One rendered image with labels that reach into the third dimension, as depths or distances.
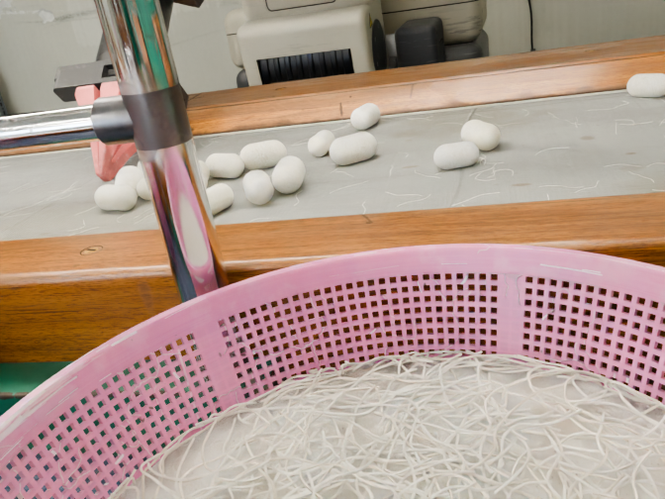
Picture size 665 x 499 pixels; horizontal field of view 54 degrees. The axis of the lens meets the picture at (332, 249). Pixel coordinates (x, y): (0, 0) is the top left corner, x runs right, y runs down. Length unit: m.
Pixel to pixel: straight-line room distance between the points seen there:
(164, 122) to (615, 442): 0.20
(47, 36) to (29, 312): 2.83
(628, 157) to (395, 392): 0.27
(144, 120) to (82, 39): 2.81
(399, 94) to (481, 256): 0.39
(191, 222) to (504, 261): 0.13
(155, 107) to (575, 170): 0.28
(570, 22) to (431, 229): 2.24
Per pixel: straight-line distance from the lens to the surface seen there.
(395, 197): 0.42
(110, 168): 0.59
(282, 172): 0.45
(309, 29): 1.10
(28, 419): 0.24
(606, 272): 0.26
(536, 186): 0.42
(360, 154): 0.50
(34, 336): 0.38
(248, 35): 1.14
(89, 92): 0.61
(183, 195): 0.27
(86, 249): 0.37
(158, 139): 0.26
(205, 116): 0.70
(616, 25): 2.54
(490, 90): 0.64
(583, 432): 0.23
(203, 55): 2.81
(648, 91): 0.60
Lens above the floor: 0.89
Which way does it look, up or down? 24 degrees down
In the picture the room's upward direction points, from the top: 10 degrees counter-clockwise
